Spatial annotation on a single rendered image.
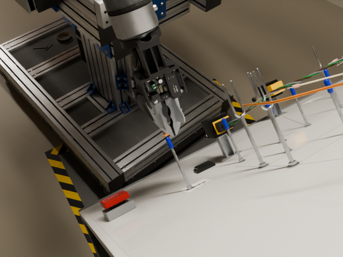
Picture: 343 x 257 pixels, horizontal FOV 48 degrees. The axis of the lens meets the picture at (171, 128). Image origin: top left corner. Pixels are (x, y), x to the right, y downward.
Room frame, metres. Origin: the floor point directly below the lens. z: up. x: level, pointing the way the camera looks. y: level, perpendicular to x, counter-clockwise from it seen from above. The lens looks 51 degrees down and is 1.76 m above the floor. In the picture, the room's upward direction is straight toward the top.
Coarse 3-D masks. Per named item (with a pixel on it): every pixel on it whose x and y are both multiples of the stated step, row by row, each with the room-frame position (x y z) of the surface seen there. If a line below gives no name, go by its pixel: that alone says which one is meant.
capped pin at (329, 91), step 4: (324, 80) 0.41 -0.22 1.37; (328, 80) 0.41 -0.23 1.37; (328, 84) 0.40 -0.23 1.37; (332, 88) 0.40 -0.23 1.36; (328, 92) 0.40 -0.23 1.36; (332, 92) 0.39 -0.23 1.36; (332, 96) 0.39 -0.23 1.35; (336, 100) 0.39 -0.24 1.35; (336, 104) 0.38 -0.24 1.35; (336, 108) 0.38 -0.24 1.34; (340, 112) 0.37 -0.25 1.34; (340, 116) 0.37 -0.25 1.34
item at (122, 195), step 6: (120, 192) 0.37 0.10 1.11; (126, 192) 0.36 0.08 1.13; (108, 198) 0.36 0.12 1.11; (114, 198) 0.34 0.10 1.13; (120, 198) 0.35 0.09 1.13; (126, 198) 0.35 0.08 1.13; (102, 204) 0.34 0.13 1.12; (108, 204) 0.33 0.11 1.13; (114, 204) 0.34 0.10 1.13; (120, 204) 0.34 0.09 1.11
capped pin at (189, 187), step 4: (168, 140) 0.40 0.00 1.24; (168, 144) 0.39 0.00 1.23; (172, 144) 0.39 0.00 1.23; (172, 148) 0.39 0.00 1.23; (176, 156) 0.38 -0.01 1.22; (176, 160) 0.37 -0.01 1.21; (180, 164) 0.37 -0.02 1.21; (180, 168) 0.36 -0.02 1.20; (184, 176) 0.35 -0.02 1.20; (188, 184) 0.34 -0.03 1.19; (188, 188) 0.34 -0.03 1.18; (192, 188) 0.34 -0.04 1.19
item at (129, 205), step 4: (128, 200) 0.35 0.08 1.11; (132, 200) 0.34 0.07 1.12; (124, 204) 0.34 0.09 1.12; (128, 204) 0.34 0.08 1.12; (132, 204) 0.34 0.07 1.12; (108, 208) 0.35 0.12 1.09; (116, 208) 0.33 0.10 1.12; (120, 208) 0.33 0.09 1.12; (124, 208) 0.33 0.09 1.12; (128, 208) 0.33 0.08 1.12; (132, 208) 0.33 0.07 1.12; (104, 212) 0.33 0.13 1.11; (108, 212) 0.32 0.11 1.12; (112, 212) 0.32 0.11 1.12; (116, 212) 0.32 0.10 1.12; (120, 212) 0.32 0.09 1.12; (124, 212) 0.32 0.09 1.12; (104, 216) 0.34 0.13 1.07; (108, 216) 0.31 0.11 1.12; (112, 216) 0.32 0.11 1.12; (116, 216) 0.32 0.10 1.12
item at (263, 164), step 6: (222, 84) 0.42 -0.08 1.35; (234, 90) 0.42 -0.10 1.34; (228, 96) 0.40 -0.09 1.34; (240, 102) 0.40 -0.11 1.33; (234, 114) 0.39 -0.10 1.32; (246, 126) 0.37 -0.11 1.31; (252, 138) 0.36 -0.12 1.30; (252, 144) 0.35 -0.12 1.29; (258, 150) 0.34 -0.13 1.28; (258, 156) 0.34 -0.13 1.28; (264, 162) 0.33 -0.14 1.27; (258, 168) 0.32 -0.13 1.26
